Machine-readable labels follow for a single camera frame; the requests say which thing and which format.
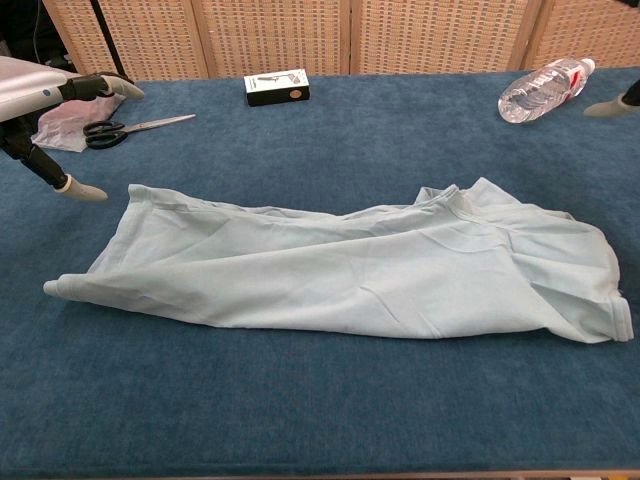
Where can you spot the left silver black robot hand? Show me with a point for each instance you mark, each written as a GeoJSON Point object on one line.
{"type": "Point", "coordinates": [25, 90]}

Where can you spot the small white and black box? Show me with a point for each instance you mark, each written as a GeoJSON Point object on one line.
{"type": "Point", "coordinates": [275, 92]}

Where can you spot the clear plastic water bottle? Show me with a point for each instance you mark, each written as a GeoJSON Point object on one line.
{"type": "Point", "coordinates": [535, 95]}

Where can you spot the woven wicker folding screen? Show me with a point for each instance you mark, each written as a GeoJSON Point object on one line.
{"type": "Point", "coordinates": [270, 35]}

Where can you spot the blue felt table cover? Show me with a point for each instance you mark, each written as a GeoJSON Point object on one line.
{"type": "Point", "coordinates": [300, 425]}

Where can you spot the black tripod stand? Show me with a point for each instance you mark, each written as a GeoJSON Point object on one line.
{"type": "Point", "coordinates": [106, 35]}

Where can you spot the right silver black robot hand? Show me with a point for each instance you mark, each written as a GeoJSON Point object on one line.
{"type": "Point", "coordinates": [607, 109]}

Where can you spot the light green t-shirt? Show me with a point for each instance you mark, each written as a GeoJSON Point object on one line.
{"type": "Point", "coordinates": [325, 270]}

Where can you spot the translucent bag with pink garment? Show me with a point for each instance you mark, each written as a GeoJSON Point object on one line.
{"type": "Point", "coordinates": [65, 125]}

